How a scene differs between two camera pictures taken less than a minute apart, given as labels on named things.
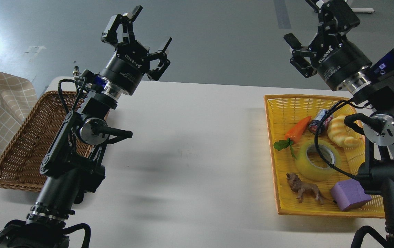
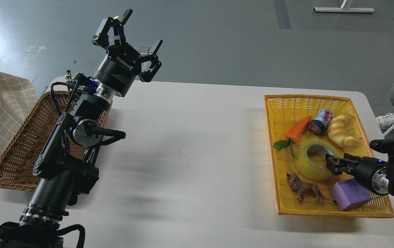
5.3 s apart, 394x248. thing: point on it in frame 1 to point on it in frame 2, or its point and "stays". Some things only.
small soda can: (313, 124) stays
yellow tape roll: (317, 174) stays
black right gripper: (336, 59) to (372, 173)
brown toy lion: (297, 185) stays
